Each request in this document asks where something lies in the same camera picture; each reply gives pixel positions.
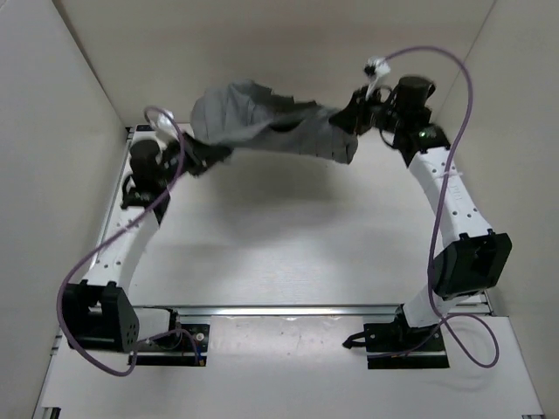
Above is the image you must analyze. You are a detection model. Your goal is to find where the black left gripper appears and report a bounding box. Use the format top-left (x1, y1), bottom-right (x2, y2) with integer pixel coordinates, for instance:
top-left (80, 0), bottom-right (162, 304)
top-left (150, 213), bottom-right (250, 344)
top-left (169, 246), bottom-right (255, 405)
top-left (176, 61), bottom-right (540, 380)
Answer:
top-left (162, 127), bottom-right (233, 182)

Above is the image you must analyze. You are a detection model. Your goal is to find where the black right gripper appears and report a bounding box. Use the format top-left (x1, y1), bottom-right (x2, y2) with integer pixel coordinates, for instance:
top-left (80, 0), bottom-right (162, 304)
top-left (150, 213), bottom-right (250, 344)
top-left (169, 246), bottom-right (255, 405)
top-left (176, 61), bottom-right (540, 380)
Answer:
top-left (328, 88), bottom-right (404, 141)

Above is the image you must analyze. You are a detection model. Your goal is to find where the grey pleated skirt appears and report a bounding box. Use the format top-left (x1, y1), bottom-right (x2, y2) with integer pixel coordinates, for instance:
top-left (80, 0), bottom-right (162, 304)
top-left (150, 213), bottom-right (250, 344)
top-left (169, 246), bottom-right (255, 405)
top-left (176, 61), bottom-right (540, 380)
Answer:
top-left (190, 79), bottom-right (358, 164)

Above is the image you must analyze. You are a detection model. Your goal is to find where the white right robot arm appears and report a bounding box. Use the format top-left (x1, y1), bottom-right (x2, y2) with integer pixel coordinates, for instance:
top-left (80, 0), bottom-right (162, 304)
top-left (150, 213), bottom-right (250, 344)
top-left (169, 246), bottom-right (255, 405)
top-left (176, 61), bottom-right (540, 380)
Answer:
top-left (330, 75), bottom-right (512, 350)

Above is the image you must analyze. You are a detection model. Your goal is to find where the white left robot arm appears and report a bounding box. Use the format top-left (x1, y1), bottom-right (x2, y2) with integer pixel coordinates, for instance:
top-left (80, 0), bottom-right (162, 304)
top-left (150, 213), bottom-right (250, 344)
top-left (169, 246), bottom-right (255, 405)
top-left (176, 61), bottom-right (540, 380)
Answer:
top-left (57, 134), bottom-right (231, 353)

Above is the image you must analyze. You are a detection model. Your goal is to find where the blue left corner label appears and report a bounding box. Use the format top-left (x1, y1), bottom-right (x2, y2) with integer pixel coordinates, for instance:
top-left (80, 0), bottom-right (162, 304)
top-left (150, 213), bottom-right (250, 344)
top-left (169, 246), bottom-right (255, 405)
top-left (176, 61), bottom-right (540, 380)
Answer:
top-left (135, 124), bottom-right (155, 132)

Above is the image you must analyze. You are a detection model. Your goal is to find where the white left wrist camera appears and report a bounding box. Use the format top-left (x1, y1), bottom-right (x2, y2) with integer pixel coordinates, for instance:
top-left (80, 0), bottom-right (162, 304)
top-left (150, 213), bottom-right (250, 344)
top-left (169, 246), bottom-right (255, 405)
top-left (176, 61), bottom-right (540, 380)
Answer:
top-left (155, 111), bottom-right (178, 142)

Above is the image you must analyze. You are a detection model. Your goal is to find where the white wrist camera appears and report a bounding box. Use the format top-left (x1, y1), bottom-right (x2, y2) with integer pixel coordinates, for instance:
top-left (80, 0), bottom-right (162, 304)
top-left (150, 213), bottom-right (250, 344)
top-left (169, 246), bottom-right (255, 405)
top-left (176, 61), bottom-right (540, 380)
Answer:
top-left (363, 56), bottom-right (391, 100)
top-left (155, 111), bottom-right (178, 142)

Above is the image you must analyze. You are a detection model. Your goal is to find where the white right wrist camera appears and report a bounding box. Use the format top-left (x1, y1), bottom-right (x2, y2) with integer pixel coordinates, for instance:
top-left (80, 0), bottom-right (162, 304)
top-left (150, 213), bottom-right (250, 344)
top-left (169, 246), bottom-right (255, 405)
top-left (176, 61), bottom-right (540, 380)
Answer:
top-left (363, 56), bottom-right (391, 100)

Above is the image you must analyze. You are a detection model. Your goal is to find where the aluminium table edge rail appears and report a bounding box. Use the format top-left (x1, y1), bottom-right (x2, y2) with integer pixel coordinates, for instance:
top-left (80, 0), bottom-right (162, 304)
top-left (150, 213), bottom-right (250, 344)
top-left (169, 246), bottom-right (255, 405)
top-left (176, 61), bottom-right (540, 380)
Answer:
top-left (130, 305), bottom-right (407, 318)

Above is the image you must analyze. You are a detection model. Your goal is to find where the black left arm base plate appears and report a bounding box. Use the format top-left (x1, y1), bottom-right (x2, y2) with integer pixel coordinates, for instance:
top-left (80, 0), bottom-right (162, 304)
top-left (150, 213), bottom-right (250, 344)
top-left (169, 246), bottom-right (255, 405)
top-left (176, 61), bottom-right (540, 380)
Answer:
top-left (136, 312), bottom-right (210, 367)

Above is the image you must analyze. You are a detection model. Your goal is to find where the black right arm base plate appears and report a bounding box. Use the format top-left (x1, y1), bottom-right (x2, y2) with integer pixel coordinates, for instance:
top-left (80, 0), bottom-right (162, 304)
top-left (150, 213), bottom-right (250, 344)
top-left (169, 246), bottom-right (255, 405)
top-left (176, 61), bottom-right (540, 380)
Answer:
top-left (342, 320), bottom-right (450, 370)

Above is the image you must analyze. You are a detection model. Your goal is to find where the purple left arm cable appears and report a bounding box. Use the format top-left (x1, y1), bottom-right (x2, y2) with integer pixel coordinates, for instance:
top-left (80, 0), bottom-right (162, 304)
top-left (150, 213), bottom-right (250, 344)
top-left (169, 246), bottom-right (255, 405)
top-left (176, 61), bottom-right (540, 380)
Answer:
top-left (57, 105), bottom-right (202, 377)

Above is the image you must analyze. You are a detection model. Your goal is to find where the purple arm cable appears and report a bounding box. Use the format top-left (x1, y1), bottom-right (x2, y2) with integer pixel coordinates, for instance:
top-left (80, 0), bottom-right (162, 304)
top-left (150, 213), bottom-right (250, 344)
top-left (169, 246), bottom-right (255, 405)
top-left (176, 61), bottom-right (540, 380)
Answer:
top-left (57, 105), bottom-right (202, 377)
top-left (364, 45), bottom-right (500, 370)

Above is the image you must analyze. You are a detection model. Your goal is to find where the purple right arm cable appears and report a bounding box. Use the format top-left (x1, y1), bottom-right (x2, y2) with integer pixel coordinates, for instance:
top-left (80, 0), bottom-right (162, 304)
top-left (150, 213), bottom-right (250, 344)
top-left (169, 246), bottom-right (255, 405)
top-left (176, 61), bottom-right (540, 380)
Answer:
top-left (364, 45), bottom-right (500, 370)

